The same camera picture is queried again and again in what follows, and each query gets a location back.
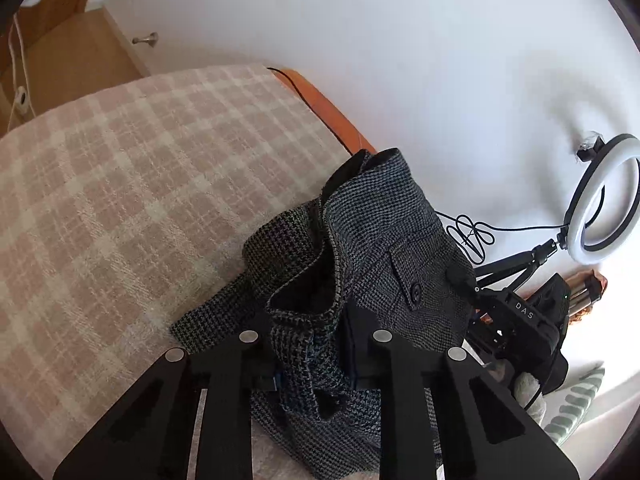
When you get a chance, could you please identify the dark grey houndstooth shorts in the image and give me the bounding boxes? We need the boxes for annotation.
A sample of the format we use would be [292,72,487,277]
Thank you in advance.
[170,148,474,479]

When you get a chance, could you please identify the gloved right hand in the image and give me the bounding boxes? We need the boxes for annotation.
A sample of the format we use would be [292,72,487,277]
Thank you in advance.
[485,360,547,426]

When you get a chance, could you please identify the folded silver tripod stand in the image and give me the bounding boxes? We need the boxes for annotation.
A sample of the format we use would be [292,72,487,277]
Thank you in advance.
[568,275,602,318]

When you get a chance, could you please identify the orange floral scarf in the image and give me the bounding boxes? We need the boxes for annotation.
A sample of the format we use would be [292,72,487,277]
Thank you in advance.
[566,269,608,324]

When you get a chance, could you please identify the black mini tripod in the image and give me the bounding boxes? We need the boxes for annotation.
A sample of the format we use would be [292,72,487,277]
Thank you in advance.
[474,233,566,292]

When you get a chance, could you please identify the green white patterned pillow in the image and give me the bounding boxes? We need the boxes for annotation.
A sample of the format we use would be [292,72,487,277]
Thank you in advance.
[541,364,605,446]

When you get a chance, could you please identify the pink plaid bed blanket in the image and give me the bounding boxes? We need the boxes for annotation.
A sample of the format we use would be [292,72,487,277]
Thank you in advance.
[1,64,348,479]

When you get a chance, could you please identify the orange bed sheet edge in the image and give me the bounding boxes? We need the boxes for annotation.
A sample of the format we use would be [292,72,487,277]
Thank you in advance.
[269,67,376,154]

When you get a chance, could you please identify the metal door stopper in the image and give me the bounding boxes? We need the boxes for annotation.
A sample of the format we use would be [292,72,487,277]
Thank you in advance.
[131,32,158,48]

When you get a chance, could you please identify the black ring light cable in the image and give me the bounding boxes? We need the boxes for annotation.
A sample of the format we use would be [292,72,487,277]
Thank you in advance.
[266,65,566,266]

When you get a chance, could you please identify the white power cable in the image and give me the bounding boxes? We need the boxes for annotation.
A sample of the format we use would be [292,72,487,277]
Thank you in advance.
[5,12,37,131]

